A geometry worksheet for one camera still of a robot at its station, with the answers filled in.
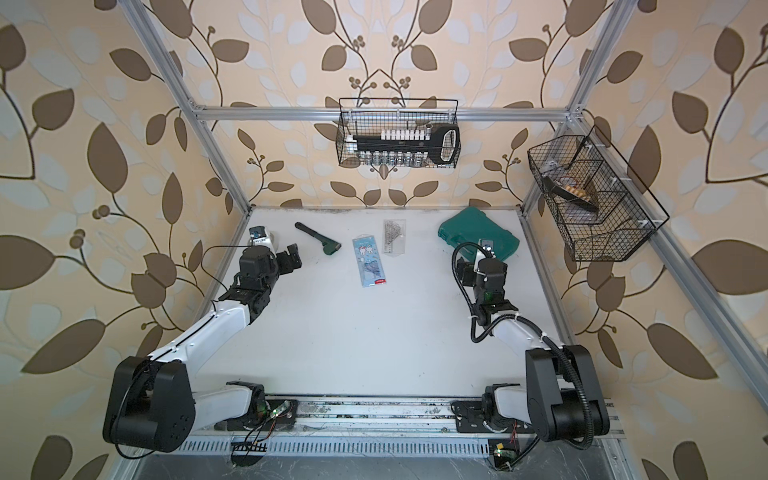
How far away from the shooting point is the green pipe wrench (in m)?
1.10

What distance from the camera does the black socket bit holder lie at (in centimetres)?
84

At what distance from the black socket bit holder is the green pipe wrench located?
1.17 feet
